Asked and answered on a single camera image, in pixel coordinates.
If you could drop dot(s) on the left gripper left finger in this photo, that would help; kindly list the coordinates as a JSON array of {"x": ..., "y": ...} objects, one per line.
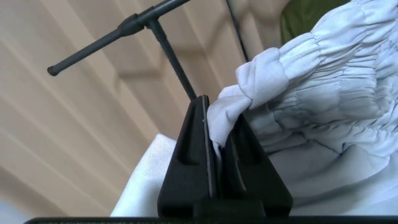
[{"x": 189, "y": 174}]

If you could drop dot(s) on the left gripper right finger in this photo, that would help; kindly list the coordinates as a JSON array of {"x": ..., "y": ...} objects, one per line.
[{"x": 252, "y": 177}]

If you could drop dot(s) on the pale grey garment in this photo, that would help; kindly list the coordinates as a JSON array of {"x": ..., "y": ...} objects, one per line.
[{"x": 326, "y": 93}]

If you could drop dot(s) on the green printed t-shirt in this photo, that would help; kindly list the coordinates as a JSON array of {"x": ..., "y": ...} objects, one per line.
[{"x": 301, "y": 15}]

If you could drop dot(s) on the black clothes rack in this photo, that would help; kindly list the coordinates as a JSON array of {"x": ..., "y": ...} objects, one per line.
[{"x": 130, "y": 26}]

